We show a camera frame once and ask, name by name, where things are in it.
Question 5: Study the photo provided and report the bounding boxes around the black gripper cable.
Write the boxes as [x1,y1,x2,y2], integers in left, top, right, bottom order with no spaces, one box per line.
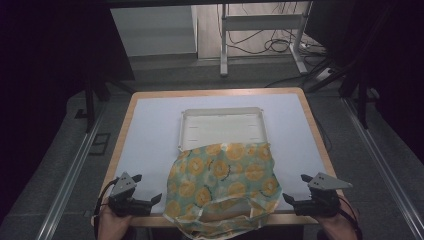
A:
[93,178,120,240]
[336,195,364,240]

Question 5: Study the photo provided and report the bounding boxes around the aluminium floor rail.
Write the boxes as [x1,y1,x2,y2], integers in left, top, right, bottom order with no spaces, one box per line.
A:
[342,97,424,240]
[35,102,108,240]

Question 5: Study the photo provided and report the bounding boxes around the white table mat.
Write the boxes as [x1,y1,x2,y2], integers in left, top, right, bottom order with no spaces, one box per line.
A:
[113,93,329,214]

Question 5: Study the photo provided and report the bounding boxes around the white plastic tray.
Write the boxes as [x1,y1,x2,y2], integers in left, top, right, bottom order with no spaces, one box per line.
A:
[177,106,270,153]

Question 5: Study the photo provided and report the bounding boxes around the wooden table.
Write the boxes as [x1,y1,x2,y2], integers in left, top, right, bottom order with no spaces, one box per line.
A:
[99,87,344,228]

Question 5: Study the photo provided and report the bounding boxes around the person's left hand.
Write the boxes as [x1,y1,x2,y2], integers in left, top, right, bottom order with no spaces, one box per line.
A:
[95,202,134,240]

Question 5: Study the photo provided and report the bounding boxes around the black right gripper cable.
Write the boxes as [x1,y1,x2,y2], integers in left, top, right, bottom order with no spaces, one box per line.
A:
[336,195,364,240]

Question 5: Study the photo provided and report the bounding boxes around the white cabinet panel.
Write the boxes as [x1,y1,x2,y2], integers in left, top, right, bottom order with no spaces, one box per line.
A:
[109,4,198,58]

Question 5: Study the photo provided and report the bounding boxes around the white power strip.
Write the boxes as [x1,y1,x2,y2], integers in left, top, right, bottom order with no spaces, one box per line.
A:
[314,67,335,83]

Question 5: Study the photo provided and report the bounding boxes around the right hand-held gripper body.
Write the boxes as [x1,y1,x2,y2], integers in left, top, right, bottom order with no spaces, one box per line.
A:
[293,172,354,218]

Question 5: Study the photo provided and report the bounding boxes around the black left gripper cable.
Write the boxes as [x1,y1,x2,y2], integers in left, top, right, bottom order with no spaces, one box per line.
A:
[93,178,120,240]

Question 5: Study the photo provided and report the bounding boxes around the black floor cables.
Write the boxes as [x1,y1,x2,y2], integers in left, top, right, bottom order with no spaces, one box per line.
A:
[216,3,329,88]

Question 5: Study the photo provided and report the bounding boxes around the white metal desk frame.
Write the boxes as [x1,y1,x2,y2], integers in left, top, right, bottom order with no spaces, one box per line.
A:
[219,1,313,78]

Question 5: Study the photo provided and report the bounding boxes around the black metal stand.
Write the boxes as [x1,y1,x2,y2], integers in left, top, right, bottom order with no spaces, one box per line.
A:
[75,74,136,134]
[306,58,383,130]

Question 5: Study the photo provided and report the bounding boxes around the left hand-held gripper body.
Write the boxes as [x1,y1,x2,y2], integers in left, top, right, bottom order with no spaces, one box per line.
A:
[107,171,153,218]

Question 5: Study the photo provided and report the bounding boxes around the orange-patterned green cloth bag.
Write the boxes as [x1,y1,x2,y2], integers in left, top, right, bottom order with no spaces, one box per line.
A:
[163,142,284,240]

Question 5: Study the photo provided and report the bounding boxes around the person's right hand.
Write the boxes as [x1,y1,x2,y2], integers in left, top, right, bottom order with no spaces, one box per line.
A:
[315,196,363,240]

